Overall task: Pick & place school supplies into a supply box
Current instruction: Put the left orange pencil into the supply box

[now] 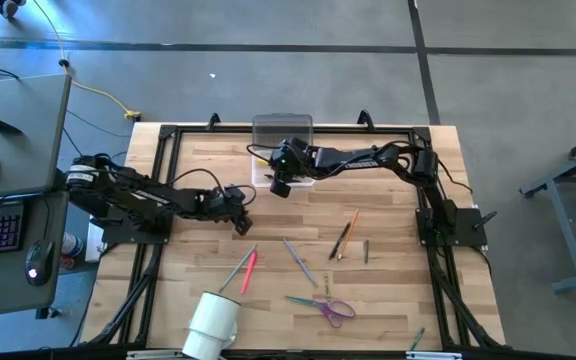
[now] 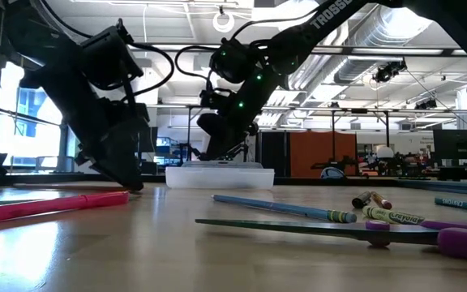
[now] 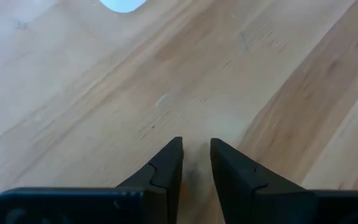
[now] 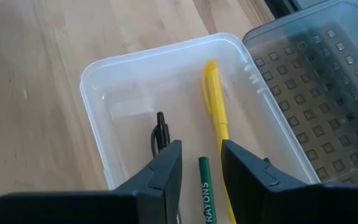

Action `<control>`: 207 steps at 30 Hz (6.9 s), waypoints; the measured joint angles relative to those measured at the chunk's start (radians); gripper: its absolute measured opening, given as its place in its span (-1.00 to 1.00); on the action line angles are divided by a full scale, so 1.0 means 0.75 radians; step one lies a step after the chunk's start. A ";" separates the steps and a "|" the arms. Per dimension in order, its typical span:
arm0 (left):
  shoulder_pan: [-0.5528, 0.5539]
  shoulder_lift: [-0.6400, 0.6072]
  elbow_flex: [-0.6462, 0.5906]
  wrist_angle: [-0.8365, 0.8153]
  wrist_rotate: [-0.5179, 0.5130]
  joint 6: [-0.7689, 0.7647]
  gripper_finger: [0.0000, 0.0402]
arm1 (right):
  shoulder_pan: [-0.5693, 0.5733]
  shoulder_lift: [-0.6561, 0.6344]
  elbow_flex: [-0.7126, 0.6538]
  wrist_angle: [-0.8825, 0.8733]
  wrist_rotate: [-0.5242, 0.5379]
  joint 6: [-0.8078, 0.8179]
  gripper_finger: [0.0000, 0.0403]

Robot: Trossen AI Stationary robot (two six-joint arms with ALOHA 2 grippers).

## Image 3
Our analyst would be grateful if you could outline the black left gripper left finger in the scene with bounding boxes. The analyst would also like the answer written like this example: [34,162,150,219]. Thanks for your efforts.
[0,136,184,224]

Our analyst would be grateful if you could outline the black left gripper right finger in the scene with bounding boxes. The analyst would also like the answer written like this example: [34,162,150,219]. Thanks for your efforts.
[209,138,358,224]

